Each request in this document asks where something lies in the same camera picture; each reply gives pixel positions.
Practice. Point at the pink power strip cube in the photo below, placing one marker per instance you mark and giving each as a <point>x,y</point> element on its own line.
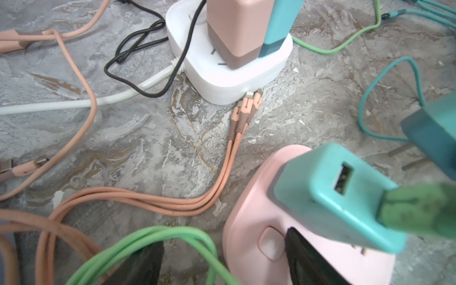
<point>254,242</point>

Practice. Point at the teal USB charger plug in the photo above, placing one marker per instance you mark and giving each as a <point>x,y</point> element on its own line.
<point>432,129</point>

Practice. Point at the pink charger on white strip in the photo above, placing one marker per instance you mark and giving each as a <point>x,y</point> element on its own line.
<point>237,28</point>

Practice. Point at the teal charger on white strip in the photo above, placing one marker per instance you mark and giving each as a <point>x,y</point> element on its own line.
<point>282,18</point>

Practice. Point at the white power strip cube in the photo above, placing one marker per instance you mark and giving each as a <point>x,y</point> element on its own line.
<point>205,68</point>

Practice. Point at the light green USB charger plug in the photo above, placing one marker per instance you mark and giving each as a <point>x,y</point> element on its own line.
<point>336,195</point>

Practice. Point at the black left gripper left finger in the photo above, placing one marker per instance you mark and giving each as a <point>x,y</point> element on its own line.
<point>140,268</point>

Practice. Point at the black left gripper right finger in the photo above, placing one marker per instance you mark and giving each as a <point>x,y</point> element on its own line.
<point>307,266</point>

